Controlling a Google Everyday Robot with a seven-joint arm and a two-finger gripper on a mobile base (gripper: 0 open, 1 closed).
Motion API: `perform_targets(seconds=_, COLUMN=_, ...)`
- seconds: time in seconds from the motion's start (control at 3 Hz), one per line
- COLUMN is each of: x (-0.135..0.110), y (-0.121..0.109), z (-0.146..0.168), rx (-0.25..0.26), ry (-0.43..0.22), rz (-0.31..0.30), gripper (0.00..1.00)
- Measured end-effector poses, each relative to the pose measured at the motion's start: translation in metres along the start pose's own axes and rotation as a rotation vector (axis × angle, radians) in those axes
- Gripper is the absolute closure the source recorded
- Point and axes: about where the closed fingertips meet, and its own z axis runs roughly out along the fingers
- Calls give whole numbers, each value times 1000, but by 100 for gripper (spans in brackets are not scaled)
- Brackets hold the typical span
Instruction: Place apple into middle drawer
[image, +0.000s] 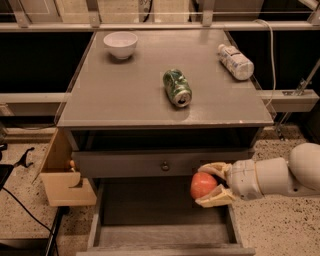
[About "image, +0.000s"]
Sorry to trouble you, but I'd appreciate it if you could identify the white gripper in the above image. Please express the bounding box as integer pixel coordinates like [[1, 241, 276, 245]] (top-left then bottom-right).
[[195, 159, 261, 208]]

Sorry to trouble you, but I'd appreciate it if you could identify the white ceramic bowl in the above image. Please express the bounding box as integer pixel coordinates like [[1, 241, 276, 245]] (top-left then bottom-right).
[[103, 31, 138, 59]]

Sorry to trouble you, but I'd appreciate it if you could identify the red apple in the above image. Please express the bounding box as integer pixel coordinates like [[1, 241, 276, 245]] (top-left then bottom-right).
[[190, 172, 217, 199]]

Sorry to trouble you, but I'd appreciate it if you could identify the grey drawer cabinet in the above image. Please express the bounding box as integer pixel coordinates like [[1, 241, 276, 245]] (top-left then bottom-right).
[[56, 29, 275, 256]]

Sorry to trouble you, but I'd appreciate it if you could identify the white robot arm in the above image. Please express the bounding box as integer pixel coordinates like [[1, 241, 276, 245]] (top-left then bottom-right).
[[195, 143, 320, 208]]

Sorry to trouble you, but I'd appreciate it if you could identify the metal railing frame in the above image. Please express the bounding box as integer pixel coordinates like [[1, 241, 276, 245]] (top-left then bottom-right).
[[0, 0, 320, 32]]

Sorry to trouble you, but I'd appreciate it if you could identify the grey top drawer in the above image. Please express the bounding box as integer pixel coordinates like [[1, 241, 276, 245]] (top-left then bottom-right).
[[72, 148, 253, 178]]

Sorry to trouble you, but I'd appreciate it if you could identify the black cable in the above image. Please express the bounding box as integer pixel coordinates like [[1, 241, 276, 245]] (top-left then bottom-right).
[[0, 186, 60, 256]]

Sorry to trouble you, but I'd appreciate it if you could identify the grey open middle drawer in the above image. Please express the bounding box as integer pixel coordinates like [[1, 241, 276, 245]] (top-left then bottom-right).
[[76, 176, 255, 256]]

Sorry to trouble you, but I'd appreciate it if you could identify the white cable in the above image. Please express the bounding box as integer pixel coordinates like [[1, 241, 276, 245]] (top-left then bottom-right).
[[253, 19, 277, 108]]

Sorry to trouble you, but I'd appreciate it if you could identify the green soda can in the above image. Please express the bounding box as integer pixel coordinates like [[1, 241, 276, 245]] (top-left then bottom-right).
[[163, 69, 192, 108]]

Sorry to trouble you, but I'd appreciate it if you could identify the black clamp tool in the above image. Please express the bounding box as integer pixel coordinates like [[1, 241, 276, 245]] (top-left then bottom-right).
[[14, 147, 34, 168]]

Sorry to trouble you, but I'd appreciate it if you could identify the clear plastic water bottle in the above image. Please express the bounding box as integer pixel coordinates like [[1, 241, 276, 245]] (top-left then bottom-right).
[[218, 44, 254, 81]]

